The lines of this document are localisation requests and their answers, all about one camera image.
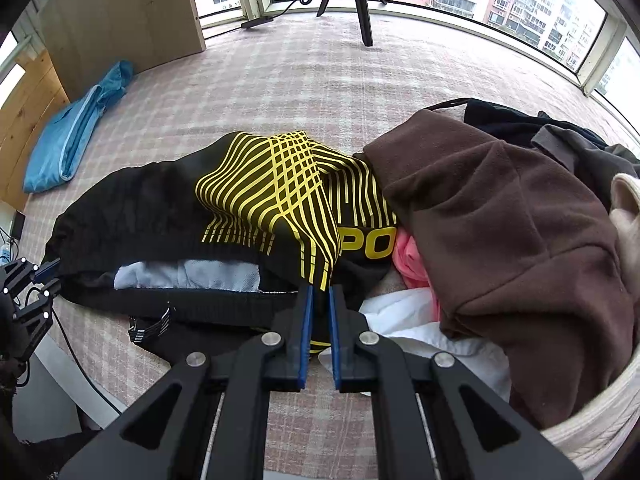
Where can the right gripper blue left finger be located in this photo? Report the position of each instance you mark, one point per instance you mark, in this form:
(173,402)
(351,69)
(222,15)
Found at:
(207,416)

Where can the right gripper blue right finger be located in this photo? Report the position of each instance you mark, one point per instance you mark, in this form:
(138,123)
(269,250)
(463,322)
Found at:
(433,418)

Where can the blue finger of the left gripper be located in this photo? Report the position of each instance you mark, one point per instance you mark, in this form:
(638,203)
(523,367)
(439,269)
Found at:
(20,273)
(36,315)

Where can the black yellow sports sweatshirt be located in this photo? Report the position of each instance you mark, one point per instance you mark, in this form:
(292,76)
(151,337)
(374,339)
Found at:
(202,253)

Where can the folded blue garment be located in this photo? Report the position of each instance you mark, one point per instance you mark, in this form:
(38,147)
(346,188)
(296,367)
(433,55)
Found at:
(57,154)

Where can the white shirt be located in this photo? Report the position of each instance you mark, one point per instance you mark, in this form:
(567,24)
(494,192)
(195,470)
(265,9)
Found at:
(408,317)

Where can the pine wood headboard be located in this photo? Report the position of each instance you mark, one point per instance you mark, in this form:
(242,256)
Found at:
(37,97)

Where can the brown fleece garment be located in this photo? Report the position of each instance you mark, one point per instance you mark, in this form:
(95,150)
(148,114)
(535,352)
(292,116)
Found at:
(519,252)

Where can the pink garment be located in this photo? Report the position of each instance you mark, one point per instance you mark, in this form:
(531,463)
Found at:
(409,264)

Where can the light wooden cabinet panel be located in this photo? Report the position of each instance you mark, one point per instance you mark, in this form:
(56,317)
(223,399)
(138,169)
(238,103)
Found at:
(84,38)

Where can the grey garment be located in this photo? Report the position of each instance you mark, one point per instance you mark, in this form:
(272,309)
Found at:
(595,167)

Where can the black power adapter bar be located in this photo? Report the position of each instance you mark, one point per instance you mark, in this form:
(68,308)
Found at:
(257,22)

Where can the pink plaid table cloth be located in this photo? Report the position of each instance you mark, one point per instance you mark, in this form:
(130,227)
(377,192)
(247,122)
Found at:
(298,73)

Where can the black bag with straps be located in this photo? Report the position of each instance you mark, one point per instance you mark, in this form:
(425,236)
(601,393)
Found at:
(510,125)

